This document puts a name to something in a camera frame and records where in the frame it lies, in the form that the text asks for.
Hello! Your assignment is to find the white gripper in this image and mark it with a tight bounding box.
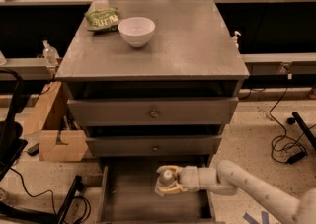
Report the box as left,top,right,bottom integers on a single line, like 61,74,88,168
155,165,200,197

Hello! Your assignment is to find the clear plastic bottle white cap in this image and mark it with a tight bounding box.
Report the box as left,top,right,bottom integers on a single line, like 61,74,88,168
159,169,175,187

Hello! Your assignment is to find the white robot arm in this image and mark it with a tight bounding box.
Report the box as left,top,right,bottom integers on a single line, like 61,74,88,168
155,160,316,224

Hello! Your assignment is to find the grey open bottom drawer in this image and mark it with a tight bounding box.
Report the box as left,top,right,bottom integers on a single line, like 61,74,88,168
97,156,224,224

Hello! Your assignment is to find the grey middle drawer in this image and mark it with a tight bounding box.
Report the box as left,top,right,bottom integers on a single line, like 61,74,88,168
86,135,221,157

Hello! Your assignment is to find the grey top drawer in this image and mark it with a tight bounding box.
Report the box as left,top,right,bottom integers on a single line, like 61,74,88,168
68,98,238,127

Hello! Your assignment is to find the grey drawer cabinet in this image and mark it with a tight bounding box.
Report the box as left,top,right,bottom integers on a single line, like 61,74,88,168
54,0,250,170

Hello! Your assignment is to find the white pump bottle right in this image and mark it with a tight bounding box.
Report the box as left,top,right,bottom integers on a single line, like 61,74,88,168
232,31,241,49

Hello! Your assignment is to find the clear sanitizer bottle left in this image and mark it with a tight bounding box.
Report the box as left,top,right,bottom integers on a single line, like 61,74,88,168
42,40,59,65

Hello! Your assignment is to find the wooden box on floor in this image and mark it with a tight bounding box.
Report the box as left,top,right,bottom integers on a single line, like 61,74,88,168
23,82,88,162

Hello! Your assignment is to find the black stand leg right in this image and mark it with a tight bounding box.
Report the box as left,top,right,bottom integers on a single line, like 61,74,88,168
287,112,316,150

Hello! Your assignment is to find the white ceramic bowl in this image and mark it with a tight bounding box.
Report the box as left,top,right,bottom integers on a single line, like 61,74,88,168
118,17,156,47

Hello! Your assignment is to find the black stand left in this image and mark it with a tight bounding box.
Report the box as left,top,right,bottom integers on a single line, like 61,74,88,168
0,68,83,224

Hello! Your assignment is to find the green chip bag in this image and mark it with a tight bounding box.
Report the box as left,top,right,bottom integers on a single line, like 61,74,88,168
85,7,119,32

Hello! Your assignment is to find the black cable floor left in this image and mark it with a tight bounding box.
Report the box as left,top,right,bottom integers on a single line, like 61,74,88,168
9,169,92,224

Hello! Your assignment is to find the black power adapter cable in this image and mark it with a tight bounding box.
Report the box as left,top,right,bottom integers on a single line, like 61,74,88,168
268,64,316,166

